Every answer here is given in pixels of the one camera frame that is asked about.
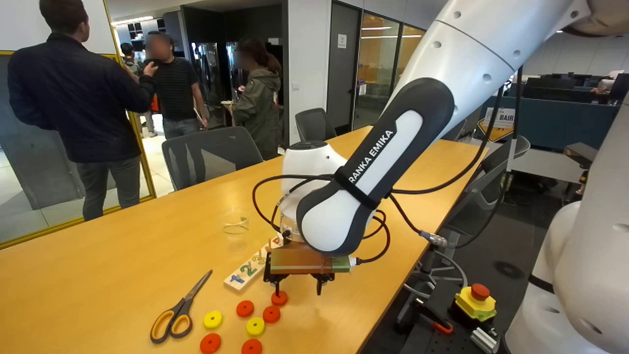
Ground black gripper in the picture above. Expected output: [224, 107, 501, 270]
[261, 270, 338, 297]

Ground yellow plastic disc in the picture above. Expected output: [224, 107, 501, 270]
[200, 309, 226, 333]
[243, 317, 267, 339]

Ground wooden number puzzle board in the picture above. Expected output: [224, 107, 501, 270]
[222, 234, 285, 295]

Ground grey mesh chair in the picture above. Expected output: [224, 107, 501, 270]
[292, 107, 338, 146]
[161, 126, 265, 193]

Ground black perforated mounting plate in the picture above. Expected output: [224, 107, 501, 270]
[359, 262, 526, 354]

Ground woman in olive jacket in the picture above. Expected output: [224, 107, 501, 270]
[228, 38, 285, 162]

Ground silver metal block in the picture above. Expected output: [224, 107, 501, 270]
[469, 325, 501, 354]

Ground dark grey door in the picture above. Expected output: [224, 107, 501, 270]
[326, 2, 363, 130]

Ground black office chair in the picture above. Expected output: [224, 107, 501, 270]
[436, 134, 532, 264]

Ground yellow white sign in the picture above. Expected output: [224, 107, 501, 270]
[477, 107, 518, 144]

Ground small grey table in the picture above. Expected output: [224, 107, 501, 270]
[509, 148, 585, 185]

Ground man in dark jacket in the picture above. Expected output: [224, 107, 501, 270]
[5, 0, 157, 223]

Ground blue cabinet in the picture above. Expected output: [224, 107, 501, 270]
[487, 95, 621, 154]

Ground yellow framed glass partition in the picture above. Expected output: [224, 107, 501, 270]
[0, 0, 159, 252]

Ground shiny flat wrist camera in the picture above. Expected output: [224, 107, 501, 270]
[267, 240, 359, 278]

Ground yellow black handled scissors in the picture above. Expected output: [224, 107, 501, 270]
[147, 268, 216, 346]

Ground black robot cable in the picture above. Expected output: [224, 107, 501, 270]
[249, 85, 522, 266]

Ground black clamp orange handle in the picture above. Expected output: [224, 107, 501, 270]
[391, 293, 456, 339]

